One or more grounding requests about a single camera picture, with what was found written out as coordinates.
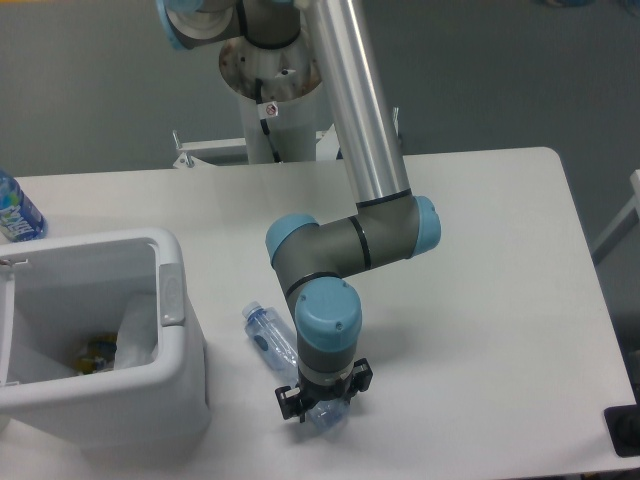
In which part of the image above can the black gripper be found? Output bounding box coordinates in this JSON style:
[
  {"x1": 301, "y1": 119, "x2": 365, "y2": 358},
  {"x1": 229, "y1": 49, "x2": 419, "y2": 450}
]
[{"x1": 275, "y1": 358, "x2": 373, "y2": 423}]

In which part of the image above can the crushed clear plastic bottle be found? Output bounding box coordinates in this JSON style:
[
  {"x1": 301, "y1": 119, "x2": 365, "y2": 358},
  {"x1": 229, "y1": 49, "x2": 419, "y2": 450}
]
[{"x1": 242, "y1": 302, "x2": 350, "y2": 433}]

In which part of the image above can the clear plastic wrapper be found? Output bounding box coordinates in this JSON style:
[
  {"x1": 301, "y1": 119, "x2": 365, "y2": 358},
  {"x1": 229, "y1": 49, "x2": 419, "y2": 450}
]
[{"x1": 114, "y1": 294, "x2": 158, "y2": 370}]

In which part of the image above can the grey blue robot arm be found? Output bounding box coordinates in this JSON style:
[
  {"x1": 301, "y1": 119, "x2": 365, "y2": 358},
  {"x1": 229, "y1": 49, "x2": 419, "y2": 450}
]
[{"x1": 156, "y1": 1, "x2": 441, "y2": 420}]

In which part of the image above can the yellow trash inside bin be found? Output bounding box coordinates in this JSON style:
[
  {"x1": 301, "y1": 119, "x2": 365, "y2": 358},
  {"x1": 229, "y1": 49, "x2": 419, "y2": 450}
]
[{"x1": 73, "y1": 333, "x2": 117, "y2": 375}]

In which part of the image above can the white plastic trash can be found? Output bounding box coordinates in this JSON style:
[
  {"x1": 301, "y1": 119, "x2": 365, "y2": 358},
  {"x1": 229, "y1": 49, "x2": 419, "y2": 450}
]
[{"x1": 1, "y1": 228, "x2": 210, "y2": 448}]

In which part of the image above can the black clamp at table edge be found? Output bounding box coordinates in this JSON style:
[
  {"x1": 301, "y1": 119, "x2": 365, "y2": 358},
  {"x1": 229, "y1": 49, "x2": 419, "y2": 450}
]
[{"x1": 604, "y1": 404, "x2": 639, "y2": 458}]

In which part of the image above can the blue labelled water bottle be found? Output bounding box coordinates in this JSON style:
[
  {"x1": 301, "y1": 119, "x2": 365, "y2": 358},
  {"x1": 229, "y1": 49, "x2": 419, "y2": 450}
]
[{"x1": 1, "y1": 170, "x2": 48, "y2": 242}]

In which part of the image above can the white metal frame bracket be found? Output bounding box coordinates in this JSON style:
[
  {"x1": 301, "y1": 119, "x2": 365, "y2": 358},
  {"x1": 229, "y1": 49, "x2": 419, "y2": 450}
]
[{"x1": 172, "y1": 125, "x2": 342, "y2": 168}]

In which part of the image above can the black cable on pedestal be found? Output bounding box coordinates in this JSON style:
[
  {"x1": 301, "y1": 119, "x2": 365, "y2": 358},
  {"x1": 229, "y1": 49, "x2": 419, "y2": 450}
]
[{"x1": 254, "y1": 77, "x2": 283, "y2": 164}]

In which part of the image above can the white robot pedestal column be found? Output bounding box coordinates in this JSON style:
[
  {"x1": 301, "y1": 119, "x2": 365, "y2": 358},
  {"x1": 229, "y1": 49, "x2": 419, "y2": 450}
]
[{"x1": 219, "y1": 31, "x2": 324, "y2": 164}]

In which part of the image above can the white frame at right edge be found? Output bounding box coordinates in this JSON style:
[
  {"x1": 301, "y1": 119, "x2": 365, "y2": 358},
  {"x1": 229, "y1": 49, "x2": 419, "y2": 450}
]
[{"x1": 590, "y1": 169, "x2": 639, "y2": 265}]

